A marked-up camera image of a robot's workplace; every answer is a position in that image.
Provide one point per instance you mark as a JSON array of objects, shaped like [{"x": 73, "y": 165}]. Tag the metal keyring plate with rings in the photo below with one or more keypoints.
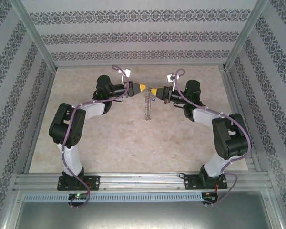
[{"x": 147, "y": 107}]

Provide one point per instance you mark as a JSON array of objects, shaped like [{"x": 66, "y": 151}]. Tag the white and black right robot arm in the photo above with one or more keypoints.
[{"x": 217, "y": 164}]

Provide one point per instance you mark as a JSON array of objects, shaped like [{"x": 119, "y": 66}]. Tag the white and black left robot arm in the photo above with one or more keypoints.
[{"x": 72, "y": 157}]

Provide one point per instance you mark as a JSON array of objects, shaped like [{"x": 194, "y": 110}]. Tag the small green circuit board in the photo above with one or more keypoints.
[
  {"x": 210, "y": 196},
  {"x": 78, "y": 196}
]

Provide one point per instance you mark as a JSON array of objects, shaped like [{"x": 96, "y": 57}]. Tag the grey sheet metal panel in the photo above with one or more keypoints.
[{"x": 143, "y": 214}]

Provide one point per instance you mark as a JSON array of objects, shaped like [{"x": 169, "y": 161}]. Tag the thin aluminium wall strip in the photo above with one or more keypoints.
[{"x": 140, "y": 66}]

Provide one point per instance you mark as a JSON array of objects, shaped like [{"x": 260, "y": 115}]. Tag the aluminium side rail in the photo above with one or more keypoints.
[
  {"x": 39, "y": 119},
  {"x": 240, "y": 119}
]

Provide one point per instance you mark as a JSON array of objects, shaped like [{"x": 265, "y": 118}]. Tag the aluminium frame post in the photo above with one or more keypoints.
[
  {"x": 246, "y": 33},
  {"x": 33, "y": 33}
]

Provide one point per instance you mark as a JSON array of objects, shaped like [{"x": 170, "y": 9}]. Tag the aluminium mounting rail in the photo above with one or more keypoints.
[{"x": 143, "y": 180}]

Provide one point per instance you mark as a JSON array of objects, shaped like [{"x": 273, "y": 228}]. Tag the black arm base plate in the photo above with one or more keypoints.
[
  {"x": 93, "y": 182},
  {"x": 190, "y": 181}
]

